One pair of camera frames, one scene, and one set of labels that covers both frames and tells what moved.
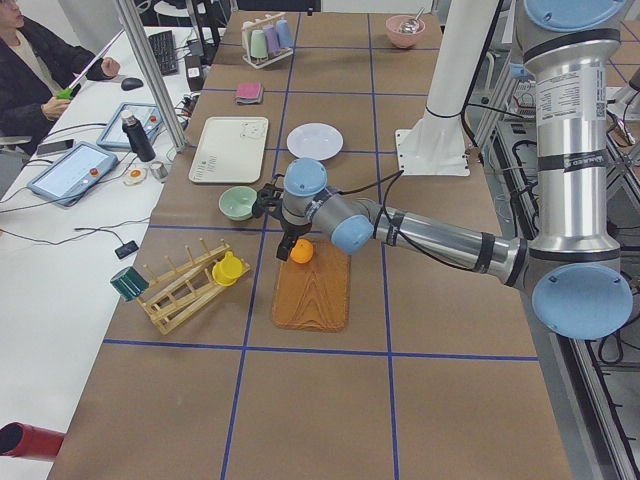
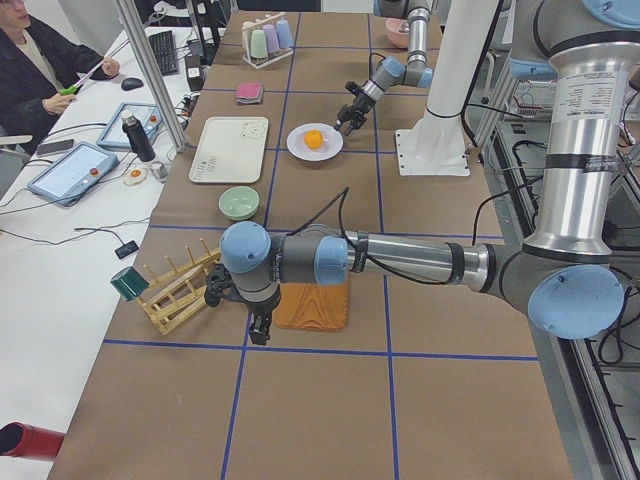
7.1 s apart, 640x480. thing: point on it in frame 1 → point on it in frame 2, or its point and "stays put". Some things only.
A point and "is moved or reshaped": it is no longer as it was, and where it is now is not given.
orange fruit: [302, 251] is moved or reshaped
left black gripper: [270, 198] → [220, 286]
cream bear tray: [231, 150] stays put
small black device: [127, 249] stays put
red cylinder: [22, 440] stays put
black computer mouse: [131, 83] stays put
